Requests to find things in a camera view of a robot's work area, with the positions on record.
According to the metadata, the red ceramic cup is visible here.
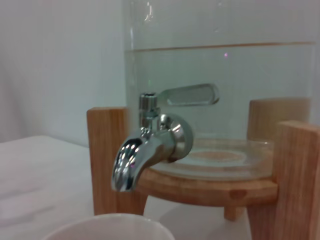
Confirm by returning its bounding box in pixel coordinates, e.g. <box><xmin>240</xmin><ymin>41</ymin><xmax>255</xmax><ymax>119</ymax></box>
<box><xmin>41</xmin><ymin>212</ymin><xmax>176</xmax><ymax>240</ymax></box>

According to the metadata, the chrome faucet with lever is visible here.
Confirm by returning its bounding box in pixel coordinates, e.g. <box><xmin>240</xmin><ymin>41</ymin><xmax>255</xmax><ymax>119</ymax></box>
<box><xmin>110</xmin><ymin>83</ymin><xmax>221</xmax><ymax>193</ymax></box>

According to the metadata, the glass water dispenser jar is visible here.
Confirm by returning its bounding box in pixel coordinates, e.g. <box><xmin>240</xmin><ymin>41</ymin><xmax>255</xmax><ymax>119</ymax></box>
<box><xmin>121</xmin><ymin>0</ymin><xmax>317</xmax><ymax>176</ymax></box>

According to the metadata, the wooden dispenser stand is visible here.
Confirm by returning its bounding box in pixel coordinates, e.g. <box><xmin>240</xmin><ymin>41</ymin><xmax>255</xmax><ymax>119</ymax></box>
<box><xmin>86</xmin><ymin>97</ymin><xmax>320</xmax><ymax>240</ymax></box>

